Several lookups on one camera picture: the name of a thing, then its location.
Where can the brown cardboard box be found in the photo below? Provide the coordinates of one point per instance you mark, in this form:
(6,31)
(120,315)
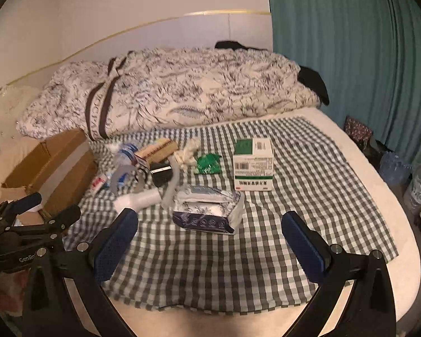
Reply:
(56,158)

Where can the crumpled cream tissue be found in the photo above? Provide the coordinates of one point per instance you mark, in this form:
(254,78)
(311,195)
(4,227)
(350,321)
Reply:
(187,154)

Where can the blue and white packet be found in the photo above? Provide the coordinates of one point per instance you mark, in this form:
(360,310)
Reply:
(114,178)

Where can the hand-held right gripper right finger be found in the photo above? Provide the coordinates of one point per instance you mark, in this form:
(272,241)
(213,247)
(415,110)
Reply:
(301,244)

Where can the green checkered cloth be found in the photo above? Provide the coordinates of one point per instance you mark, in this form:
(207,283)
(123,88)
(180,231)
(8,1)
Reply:
(284,196)

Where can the grey curved strip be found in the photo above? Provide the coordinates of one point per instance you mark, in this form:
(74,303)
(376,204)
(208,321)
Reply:
(121,173)

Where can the small black box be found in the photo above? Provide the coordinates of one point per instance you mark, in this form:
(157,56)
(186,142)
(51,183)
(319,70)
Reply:
(161,173)

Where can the clear bag of white items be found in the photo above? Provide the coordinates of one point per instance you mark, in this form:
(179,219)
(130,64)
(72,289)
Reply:
(207,207)

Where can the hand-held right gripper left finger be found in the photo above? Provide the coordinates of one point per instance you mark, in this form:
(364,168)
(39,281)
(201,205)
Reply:
(115,244)

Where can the white headboard with gold trim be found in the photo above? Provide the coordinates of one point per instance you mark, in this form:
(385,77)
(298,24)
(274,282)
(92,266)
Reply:
(126,31)

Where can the floral printed duvet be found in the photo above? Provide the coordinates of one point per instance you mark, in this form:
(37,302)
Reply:
(196,87)

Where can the floral bag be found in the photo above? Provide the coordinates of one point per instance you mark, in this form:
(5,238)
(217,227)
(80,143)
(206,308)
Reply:
(358,130)

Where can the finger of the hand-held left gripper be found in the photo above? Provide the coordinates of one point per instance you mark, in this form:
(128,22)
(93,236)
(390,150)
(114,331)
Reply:
(63,217)
(28,202)

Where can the black garment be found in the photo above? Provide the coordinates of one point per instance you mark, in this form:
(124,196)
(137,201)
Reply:
(238,45)
(314,80)

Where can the crushed clear plastic bottle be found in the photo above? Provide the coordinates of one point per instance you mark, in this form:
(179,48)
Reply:
(126,154)

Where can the small white crumpled tissue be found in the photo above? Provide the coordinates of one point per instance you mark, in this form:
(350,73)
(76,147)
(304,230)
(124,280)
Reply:
(111,146)

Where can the teal curtain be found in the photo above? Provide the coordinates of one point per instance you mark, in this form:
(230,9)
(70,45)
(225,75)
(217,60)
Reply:
(354,49)

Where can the green foil packet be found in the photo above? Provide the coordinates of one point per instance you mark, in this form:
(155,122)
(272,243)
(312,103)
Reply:
(207,165)

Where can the beige striped carton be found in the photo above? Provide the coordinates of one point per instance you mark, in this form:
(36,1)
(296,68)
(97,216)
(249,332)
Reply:
(158,147)

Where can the red and white sachet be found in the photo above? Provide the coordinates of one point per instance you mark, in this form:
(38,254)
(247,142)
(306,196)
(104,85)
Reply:
(98,183)

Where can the white and green medicine box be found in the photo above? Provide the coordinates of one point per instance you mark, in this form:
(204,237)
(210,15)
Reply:
(252,165)

